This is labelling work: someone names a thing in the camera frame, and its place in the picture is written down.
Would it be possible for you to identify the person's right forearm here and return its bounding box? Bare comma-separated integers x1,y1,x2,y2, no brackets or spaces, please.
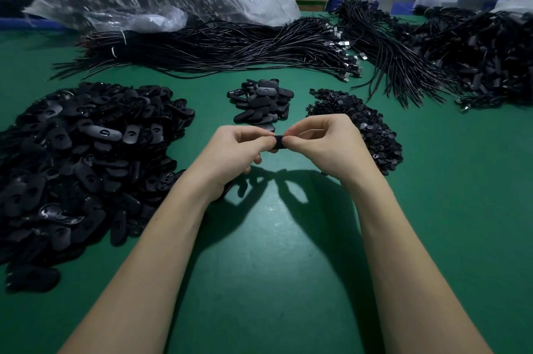
348,171,496,354

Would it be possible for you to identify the blue plastic bin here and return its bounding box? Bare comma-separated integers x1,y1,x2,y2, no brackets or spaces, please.
326,0,380,13

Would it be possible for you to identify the large pile of black oval covers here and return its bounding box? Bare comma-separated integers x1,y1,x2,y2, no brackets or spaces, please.
0,81,196,294

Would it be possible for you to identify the person's left hand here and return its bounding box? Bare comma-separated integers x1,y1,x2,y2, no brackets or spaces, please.
186,125,276,203

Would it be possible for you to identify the person's right hand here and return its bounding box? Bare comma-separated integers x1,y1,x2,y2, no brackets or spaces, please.
276,113,377,189

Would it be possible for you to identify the long bundle of black cables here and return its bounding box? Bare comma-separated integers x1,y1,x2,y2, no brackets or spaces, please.
49,17,364,80

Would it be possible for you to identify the bundle of black plug cables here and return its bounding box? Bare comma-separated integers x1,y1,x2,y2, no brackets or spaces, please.
332,0,459,111

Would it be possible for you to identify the small heap of assembled black housings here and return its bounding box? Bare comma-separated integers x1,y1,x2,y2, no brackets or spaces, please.
227,78,295,132

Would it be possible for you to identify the pile of small black buttons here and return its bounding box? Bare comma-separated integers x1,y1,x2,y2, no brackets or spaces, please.
306,88,404,176

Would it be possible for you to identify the person's left forearm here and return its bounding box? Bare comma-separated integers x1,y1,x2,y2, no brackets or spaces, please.
57,177,219,354

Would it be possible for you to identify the heap of black cables with switches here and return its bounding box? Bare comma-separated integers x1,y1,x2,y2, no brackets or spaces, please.
398,5,533,114

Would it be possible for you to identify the black plastic switch shell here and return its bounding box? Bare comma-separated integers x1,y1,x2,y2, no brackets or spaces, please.
266,133,289,155

